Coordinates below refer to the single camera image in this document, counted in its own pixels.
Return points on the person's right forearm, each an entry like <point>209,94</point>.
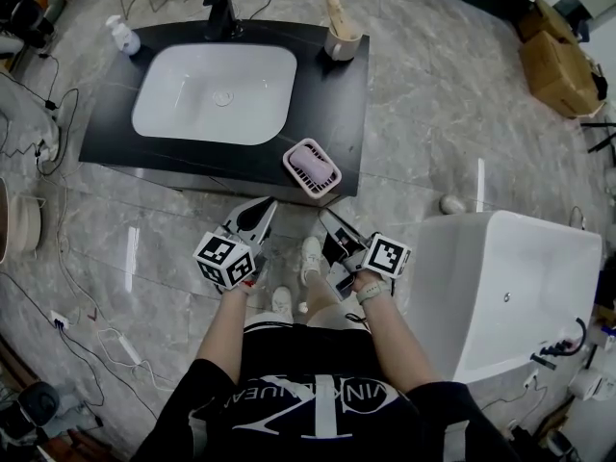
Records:
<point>397,344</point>

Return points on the person's leg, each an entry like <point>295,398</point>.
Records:
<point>323,301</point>

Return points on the person's left forearm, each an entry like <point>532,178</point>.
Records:
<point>226,335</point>

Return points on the person's white shoe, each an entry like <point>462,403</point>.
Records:
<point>282,302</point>
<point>311,258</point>

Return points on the white pebble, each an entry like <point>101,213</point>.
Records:
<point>452,204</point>

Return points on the cardboard box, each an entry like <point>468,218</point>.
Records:
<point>558,70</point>

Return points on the black vanity top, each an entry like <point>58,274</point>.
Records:
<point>332,104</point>

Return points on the white floor socket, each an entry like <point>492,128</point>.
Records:
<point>59,318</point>

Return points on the pink soap dish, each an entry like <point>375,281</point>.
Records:
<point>317,188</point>

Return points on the black bathtub faucet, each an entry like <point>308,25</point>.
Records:
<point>560,349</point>

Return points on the white mug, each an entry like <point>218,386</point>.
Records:
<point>342,46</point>

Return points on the purple soap bar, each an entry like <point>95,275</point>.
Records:
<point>312,164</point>

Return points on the person's black printed shirt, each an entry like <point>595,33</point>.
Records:
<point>308,402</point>

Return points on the beige round stool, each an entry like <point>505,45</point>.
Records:
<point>26,222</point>

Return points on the white power strip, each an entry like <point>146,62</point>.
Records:
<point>126,347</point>

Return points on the white upright bar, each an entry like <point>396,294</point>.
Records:
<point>480,186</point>

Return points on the black round device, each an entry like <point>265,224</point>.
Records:
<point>33,404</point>

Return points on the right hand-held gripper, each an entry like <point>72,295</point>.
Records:
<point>373,260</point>

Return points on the chrome sink drain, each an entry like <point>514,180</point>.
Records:
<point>223,98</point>

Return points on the white sink basin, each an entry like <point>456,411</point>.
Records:
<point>216,94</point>

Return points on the black office chair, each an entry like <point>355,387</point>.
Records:
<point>26,15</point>

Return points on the white pump bottle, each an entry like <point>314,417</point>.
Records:
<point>124,36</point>

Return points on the white bathtub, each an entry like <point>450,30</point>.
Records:
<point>505,287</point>

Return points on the beige wristwatch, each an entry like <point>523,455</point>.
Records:
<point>371,290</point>

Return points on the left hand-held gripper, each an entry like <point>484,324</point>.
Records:
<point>223,260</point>

